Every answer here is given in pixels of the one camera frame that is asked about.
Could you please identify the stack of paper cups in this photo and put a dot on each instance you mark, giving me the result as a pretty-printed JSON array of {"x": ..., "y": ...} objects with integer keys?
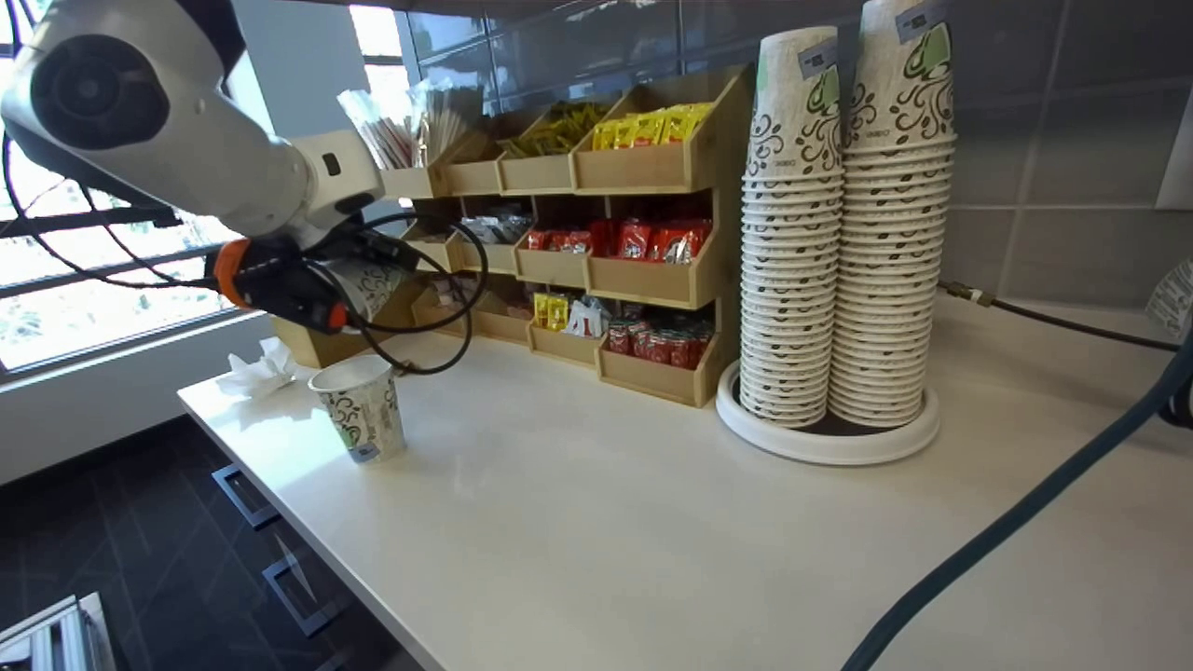
[
  {"x": 791, "y": 206},
  {"x": 899, "y": 154}
]

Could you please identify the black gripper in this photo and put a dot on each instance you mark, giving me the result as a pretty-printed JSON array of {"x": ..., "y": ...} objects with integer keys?
[{"x": 279, "y": 277}]

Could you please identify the left stack of paper cups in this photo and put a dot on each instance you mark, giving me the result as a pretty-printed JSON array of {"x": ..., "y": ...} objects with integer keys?
[{"x": 791, "y": 206}]

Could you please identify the wooden condiment organizer shelf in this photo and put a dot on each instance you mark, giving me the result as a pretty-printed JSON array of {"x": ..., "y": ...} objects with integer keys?
[{"x": 661, "y": 331}]

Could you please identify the yellow sugar packets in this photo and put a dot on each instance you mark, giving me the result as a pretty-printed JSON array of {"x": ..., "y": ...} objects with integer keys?
[{"x": 586, "y": 122}]

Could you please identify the red ketchup packets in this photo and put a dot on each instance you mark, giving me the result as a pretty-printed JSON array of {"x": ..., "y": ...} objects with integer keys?
[{"x": 628, "y": 240}]

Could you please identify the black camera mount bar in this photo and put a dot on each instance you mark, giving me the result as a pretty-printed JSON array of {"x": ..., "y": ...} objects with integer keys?
[{"x": 80, "y": 222}]

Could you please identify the empty patterned paper cup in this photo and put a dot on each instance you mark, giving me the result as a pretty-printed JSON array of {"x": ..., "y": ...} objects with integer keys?
[{"x": 362, "y": 403}]

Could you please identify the patterned paper cup with contents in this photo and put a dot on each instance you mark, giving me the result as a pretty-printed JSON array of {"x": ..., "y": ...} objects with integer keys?
[{"x": 371, "y": 294}]

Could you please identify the crumpled white tissue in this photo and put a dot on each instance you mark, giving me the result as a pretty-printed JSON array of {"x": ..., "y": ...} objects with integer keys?
[{"x": 265, "y": 376}]

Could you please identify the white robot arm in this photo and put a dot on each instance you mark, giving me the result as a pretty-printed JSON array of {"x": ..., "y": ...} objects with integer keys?
[{"x": 131, "y": 90}]

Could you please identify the white round cup tray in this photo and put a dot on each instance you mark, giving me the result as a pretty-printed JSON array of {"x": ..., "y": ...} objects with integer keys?
[{"x": 831, "y": 443}]

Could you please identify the right stack of paper cups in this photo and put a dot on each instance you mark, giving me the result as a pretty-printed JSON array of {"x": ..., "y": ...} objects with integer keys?
[{"x": 899, "y": 154}]

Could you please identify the yellow sauce packets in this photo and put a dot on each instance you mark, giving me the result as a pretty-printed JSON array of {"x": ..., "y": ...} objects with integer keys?
[{"x": 548, "y": 310}]

